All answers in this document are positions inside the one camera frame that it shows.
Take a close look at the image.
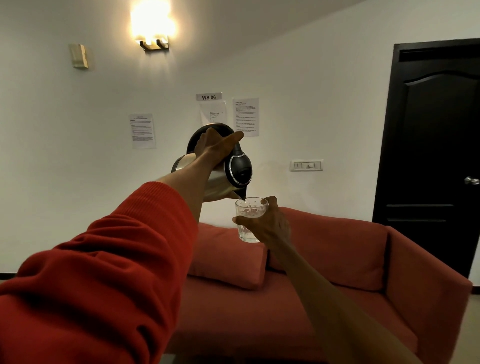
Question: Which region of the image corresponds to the black wooden door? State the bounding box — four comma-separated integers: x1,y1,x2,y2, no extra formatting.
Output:
371,37,480,279

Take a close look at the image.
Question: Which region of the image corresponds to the red fabric sofa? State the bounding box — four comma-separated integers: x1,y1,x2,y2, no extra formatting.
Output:
164,206,473,364

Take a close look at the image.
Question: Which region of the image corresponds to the clear drinking glass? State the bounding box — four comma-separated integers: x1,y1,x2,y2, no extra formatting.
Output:
234,196,269,244

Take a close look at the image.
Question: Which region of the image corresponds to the person's left forearm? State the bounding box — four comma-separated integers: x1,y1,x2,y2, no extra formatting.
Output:
155,157,215,226

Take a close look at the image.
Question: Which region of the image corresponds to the glowing wall lamp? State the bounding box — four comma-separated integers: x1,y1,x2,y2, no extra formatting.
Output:
130,0,177,53

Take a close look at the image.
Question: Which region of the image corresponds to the beige wall box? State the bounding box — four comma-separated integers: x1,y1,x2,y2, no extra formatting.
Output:
68,43,90,70

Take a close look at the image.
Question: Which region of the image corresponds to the person's right forearm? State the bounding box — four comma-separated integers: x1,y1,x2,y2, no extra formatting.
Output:
268,239,425,364

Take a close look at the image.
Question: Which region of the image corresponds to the steel kettle with black handle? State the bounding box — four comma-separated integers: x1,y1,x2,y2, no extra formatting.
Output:
170,122,254,203

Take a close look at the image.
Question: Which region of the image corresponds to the tall printed text paper sheet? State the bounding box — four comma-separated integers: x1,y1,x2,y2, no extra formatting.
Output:
232,98,260,137

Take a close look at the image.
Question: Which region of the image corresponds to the paper sheet with figure drawing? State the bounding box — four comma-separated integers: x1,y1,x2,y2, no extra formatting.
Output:
198,100,229,128

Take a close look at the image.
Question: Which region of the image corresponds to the small red sofa cushion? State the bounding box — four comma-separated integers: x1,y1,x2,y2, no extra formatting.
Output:
187,223,269,291

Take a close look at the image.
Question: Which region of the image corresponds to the red sweater sleeve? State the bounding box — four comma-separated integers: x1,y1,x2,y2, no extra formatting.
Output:
0,181,199,364

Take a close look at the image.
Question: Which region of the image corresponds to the white wall switch plate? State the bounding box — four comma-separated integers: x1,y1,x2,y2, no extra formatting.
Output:
289,159,324,172

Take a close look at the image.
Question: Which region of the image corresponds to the short printed text paper sheet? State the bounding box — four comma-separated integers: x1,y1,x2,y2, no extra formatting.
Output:
128,113,157,150

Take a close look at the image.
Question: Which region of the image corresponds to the large red sofa cushion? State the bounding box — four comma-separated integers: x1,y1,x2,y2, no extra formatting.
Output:
268,206,389,293

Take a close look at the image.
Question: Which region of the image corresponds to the person's right hand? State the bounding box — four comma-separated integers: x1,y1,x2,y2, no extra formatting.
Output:
232,195,293,249

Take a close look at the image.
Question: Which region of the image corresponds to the person's left hand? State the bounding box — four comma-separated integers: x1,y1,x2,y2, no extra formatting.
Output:
193,127,245,170

